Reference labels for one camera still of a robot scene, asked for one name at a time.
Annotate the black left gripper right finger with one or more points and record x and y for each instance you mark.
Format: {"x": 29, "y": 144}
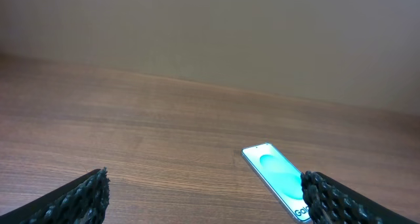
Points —
{"x": 329, "y": 201}

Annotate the cyan screen smartphone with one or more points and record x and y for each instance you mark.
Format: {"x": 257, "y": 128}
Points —
{"x": 280, "y": 176}

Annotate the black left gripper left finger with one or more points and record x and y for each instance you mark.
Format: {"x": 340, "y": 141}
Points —
{"x": 83, "y": 200}

